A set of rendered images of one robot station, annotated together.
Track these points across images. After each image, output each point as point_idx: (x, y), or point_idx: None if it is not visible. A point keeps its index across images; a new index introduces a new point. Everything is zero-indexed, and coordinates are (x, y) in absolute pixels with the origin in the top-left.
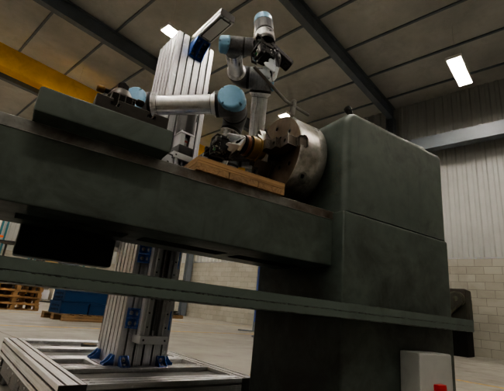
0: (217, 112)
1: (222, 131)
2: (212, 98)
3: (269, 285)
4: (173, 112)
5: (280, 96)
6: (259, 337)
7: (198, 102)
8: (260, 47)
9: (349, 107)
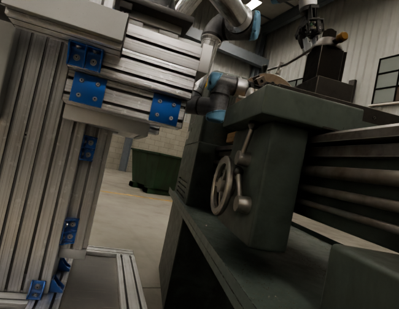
0: (241, 32)
1: (213, 39)
2: (249, 16)
3: (205, 193)
4: (220, 7)
5: (291, 62)
6: (189, 231)
7: (241, 14)
8: (321, 26)
9: (267, 67)
